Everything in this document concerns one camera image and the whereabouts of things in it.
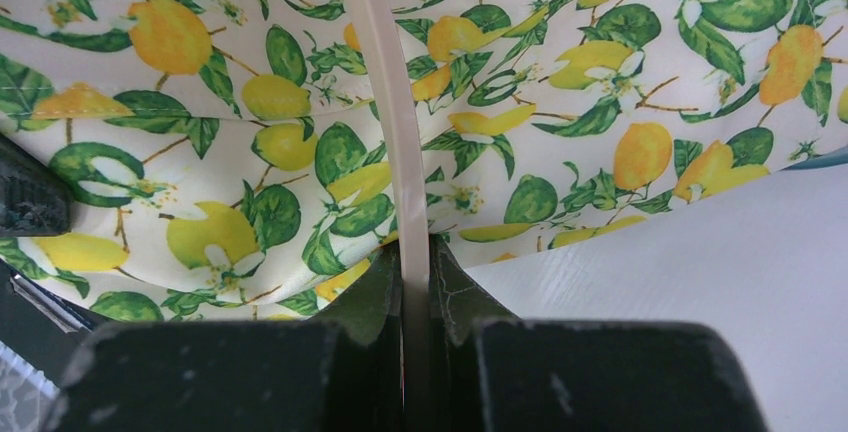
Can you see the teal plastic basket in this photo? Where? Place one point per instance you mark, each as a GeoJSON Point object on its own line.
{"type": "Point", "coordinates": [833, 159]}

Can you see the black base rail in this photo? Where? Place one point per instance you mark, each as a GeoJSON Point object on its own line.
{"type": "Point", "coordinates": [41, 327]}

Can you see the beige wooden hanger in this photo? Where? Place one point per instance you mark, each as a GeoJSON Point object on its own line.
{"type": "Point", "coordinates": [380, 45]}

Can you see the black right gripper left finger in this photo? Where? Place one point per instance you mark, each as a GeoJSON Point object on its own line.
{"type": "Point", "coordinates": [337, 371]}

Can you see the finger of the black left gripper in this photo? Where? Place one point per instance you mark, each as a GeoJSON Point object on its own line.
{"type": "Point", "coordinates": [35, 202]}

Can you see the yellow patterned cloth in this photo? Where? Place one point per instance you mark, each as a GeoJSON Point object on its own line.
{"type": "Point", "coordinates": [226, 157]}

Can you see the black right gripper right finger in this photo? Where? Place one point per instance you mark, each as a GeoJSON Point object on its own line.
{"type": "Point", "coordinates": [494, 371]}

